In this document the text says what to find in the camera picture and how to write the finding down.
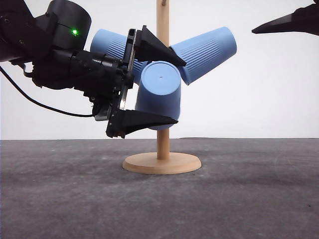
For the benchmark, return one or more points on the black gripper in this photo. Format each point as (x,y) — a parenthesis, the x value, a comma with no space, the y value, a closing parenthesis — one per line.
(105,78)

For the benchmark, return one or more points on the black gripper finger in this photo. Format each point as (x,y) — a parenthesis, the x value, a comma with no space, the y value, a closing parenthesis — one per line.
(304,19)

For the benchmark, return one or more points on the blue ribbed cup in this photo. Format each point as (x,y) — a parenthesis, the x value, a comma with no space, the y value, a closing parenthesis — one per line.
(204,51)
(115,45)
(159,90)

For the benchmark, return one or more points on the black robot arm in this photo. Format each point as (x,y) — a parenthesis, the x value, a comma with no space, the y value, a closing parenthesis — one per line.
(52,44)

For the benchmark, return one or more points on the wooden mug tree stand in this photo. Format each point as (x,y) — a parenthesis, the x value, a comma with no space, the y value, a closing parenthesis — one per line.
(163,162)

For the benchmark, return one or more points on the black cable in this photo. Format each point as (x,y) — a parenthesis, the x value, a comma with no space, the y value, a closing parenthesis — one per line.
(44,105)

